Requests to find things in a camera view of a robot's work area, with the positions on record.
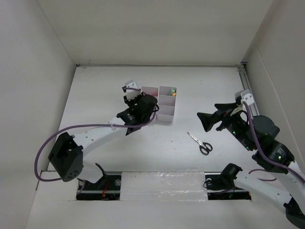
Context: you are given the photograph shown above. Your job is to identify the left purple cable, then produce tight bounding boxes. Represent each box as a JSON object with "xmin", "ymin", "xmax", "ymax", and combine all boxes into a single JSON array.
[{"xmin": 34, "ymin": 87, "xmax": 159, "ymax": 182}]

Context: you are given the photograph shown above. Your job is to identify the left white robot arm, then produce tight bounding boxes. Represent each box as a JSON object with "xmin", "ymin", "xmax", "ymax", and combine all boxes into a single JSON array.
[{"xmin": 49, "ymin": 93, "xmax": 159, "ymax": 189}]

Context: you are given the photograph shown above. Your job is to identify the right white compartment organizer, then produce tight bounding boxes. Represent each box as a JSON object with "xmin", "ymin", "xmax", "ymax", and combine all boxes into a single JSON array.
[{"xmin": 157, "ymin": 86, "xmax": 177, "ymax": 123}]

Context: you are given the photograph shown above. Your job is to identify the aluminium rail right side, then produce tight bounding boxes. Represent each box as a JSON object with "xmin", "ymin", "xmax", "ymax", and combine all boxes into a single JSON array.
[{"xmin": 236, "ymin": 62, "xmax": 259, "ymax": 115}]

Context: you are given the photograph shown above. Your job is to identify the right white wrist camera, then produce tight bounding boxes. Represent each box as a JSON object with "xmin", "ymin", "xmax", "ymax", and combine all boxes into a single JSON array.
[{"xmin": 234, "ymin": 90, "xmax": 254, "ymax": 107}]

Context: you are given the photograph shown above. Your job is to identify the white compartment organizer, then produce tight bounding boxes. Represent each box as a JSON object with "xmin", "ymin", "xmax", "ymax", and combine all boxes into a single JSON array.
[
  {"xmin": 157, "ymin": 86, "xmax": 177, "ymax": 123},
  {"xmin": 141, "ymin": 86, "xmax": 159, "ymax": 123}
]

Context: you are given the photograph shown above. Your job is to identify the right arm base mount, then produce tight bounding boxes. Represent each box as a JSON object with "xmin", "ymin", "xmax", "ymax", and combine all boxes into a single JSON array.
[{"xmin": 203, "ymin": 173, "xmax": 252, "ymax": 200}]

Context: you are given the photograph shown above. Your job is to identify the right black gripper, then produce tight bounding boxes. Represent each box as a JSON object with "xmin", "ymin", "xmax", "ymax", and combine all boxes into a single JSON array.
[{"xmin": 196, "ymin": 101, "xmax": 254, "ymax": 150}]

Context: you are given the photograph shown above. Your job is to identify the black handled scissors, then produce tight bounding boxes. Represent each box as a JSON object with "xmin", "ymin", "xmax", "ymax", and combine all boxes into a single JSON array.
[{"xmin": 187, "ymin": 132, "xmax": 213, "ymax": 156}]

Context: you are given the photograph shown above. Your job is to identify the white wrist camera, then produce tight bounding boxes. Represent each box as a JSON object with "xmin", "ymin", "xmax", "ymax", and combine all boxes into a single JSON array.
[
  {"xmin": 234, "ymin": 90, "xmax": 254, "ymax": 107},
  {"xmin": 122, "ymin": 80, "xmax": 141, "ymax": 93}
]

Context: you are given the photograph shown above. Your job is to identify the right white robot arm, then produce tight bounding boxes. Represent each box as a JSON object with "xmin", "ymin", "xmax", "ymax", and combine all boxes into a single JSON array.
[{"xmin": 197, "ymin": 102, "xmax": 305, "ymax": 229}]

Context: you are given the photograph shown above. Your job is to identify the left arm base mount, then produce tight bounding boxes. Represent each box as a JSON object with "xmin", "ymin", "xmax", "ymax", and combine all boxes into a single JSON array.
[{"xmin": 76, "ymin": 163, "xmax": 122, "ymax": 201}]

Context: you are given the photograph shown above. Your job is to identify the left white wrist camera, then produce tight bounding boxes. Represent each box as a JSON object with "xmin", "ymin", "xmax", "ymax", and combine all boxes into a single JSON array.
[{"xmin": 122, "ymin": 80, "xmax": 141, "ymax": 93}]

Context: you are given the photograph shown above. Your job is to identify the left white compartment organizer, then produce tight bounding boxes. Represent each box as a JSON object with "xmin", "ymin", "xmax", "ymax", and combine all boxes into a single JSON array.
[{"xmin": 141, "ymin": 86, "xmax": 159, "ymax": 123}]

